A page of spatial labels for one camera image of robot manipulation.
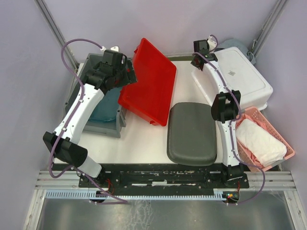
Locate red plastic bin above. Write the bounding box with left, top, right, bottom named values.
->
left=118, top=38, right=177, bottom=127

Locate large white plastic tub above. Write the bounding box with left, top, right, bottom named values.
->
left=191, top=47, right=273, bottom=110

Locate dark grey plastic tray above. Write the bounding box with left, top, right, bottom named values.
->
left=166, top=102, right=217, bottom=166

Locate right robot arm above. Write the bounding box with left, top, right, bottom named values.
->
left=191, top=39, right=244, bottom=187

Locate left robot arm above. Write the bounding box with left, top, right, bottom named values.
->
left=43, top=49, right=137, bottom=187

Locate teal transparent container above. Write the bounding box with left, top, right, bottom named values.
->
left=89, top=88, right=122, bottom=123

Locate blue denim cloth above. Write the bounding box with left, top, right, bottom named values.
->
left=215, top=38, right=256, bottom=65

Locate grey plastic storage bin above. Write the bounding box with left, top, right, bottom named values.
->
left=65, top=53, right=127, bottom=138

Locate pink plastic basket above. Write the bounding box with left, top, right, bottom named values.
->
left=237, top=107, right=295, bottom=172

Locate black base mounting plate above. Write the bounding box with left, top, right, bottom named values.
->
left=94, top=163, right=249, bottom=195

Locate white folded towel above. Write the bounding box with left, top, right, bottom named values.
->
left=236, top=119, right=287, bottom=167

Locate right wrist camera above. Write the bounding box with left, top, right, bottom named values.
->
left=207, top=34, right=218, bottom=52

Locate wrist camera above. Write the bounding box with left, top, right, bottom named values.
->
left=207, top=34, right=218, bottom=52
left=100, top=46, right=119, bottom=52

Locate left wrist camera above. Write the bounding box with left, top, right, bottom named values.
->
left=100, top=46, right=119, bottom=52

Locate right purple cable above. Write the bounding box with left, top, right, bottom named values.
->
left=193, top=34, right=266, bottom=206

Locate aluminium frame rail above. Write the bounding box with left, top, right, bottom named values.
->
left=35, top=171, right=80, bottom=189

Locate light blue cable duct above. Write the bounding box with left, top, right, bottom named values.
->
left=45, top=189, right=228, bottom=199

